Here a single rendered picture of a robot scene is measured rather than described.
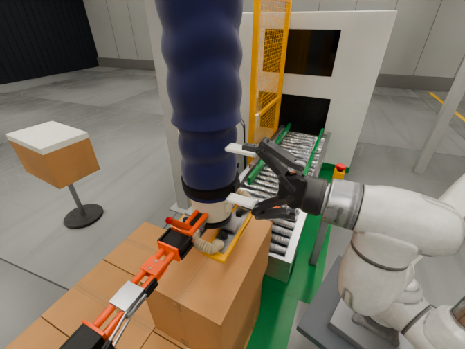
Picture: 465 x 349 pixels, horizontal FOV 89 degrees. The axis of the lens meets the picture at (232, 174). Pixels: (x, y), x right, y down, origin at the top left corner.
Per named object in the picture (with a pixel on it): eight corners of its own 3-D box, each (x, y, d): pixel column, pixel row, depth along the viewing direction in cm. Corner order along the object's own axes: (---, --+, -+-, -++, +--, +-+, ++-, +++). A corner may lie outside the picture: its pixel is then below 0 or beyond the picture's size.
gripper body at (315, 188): (326, 192, 42) (276, 179, 45) (317, 226, 46) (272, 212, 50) (331, 171, 48) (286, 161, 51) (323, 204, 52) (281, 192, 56)
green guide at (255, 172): (283, 127, 353) (284, 121, 348) (290, 128, 349) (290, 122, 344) (239, 183, 231) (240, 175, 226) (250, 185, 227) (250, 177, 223)
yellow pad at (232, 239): (237, 204, 119) (237, 196, 116) (256, 210, 115) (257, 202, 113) (201, 255, 93) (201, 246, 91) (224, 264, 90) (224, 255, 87)
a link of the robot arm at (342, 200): (348, 240, 44) (315, 230, 46) (351, 210, 51) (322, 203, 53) (362, 201, 39) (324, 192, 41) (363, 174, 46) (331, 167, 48)
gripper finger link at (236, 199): (257, 199, 57) (257, 202, 57) (230, 192, 59) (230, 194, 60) (252, 207, 55) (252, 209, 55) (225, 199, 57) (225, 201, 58)
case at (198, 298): (213, 245, 168) (210, 201, 147) (267, 266, 153) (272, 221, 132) (155, 327, 123) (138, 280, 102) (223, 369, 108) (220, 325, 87)
